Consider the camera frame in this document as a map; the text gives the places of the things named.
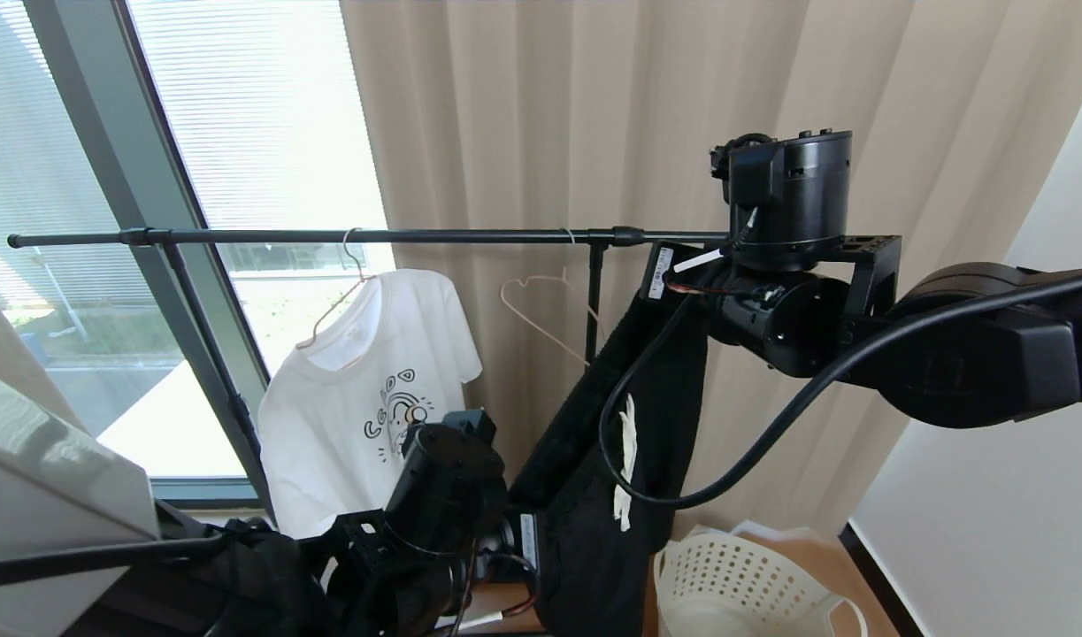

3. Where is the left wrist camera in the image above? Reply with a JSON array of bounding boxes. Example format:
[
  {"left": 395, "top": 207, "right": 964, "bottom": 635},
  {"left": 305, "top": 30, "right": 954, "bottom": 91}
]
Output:
[{"left": 441, "top": 409, "right": 499, "bottom": 448}]

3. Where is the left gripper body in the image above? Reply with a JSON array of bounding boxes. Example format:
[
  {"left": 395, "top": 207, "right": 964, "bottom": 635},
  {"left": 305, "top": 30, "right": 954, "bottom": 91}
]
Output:
[{"left": 492, "top": 509, "right": 543, "bottom": 585}]

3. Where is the window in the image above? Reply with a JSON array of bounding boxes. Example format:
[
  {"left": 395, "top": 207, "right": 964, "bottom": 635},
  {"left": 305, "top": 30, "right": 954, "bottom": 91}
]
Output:
[{"left": 0, "top": 0, "right": 398, "bottom": 507}]

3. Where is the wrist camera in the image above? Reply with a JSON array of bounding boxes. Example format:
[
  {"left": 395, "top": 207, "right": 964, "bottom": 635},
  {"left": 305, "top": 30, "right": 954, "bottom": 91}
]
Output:
[
  {"left": 710, "top": 133, "right": 776, "bottom": 182},
  {"left": 441, "top": 409, "right": 499, "bottom": 448}
]

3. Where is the pink clothes hanger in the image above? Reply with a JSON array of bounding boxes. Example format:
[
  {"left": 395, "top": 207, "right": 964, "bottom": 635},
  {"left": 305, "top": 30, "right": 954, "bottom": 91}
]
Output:
[
  {"left": 295, "top": 228, "right": 378, "bottom": 350},
  {"left": 500, "top": 265, "right": 605, "bottom": 368}
]

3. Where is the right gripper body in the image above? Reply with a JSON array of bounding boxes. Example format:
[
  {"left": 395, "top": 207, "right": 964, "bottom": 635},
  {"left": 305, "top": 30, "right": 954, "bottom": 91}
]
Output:
[{"left": 638, "top": 241, "right": 736, "bottom": 306}]

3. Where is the black garment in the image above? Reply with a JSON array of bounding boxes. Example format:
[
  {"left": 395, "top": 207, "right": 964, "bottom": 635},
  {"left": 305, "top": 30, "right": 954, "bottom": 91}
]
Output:
[{"left": 505, "top": 281, "right": 711, "bottom": 637}]

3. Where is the white t-shirt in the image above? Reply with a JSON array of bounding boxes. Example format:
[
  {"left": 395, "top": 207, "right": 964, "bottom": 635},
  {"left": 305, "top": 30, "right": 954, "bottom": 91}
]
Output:
[{"left": 257, "top": 268, "right": 484, "bottom": 541}]

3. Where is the black clothes rack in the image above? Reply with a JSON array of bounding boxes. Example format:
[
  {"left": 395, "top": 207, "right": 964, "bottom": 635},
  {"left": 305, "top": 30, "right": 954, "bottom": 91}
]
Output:
[{"left": 7, "top": 226, "right": 736, "bottom": 532}]

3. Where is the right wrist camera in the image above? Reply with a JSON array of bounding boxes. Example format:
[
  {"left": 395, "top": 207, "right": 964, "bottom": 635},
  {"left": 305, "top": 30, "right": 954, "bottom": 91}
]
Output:
[{"left": 710, "top": 133, "right": 776, "bottom": 182}]

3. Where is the white laundry basket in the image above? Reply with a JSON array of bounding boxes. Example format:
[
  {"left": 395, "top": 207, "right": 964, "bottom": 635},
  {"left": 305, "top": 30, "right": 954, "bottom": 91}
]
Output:
[{"left": 654, "top": 524, "right": 869, "bottom": 637}]

